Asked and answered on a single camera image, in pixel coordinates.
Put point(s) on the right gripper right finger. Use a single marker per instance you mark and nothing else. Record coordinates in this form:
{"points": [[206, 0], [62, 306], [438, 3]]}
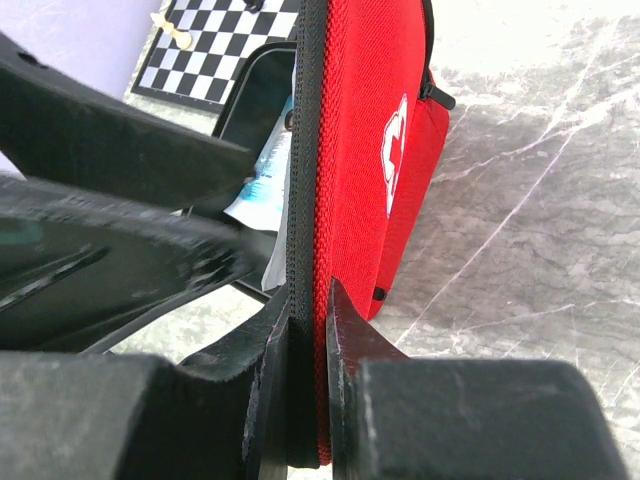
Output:
{"points": [[397, 417]]}

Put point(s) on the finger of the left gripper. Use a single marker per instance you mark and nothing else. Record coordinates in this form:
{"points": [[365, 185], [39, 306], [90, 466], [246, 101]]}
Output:
{"points": [[78, 268], [57, 129]]}

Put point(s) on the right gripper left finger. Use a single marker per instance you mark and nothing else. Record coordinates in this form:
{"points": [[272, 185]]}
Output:
{"points": [[217, 415]]}

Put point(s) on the white gauze packet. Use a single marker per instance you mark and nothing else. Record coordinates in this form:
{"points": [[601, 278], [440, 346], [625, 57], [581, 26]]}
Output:
{"points": [[275, 272]]}

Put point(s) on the blue white bandage packet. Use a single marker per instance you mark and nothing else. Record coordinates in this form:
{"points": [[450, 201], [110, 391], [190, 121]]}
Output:
{"points": [[260, 203]]}

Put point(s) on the red black medicine case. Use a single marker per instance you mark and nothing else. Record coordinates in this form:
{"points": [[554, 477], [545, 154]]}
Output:
{"points": [[369, 127]]}

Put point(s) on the cream chess piece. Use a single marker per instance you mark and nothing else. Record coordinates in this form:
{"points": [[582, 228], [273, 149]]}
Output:
{"points": [[183, 39], [161, 22]]}

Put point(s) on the black white chessboard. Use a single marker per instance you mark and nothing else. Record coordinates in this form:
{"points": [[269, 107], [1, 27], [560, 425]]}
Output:
{"points": [[224, 34]]}

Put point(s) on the black chess piece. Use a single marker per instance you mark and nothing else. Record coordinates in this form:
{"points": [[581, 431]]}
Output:
{"points": [[253, 6]]}

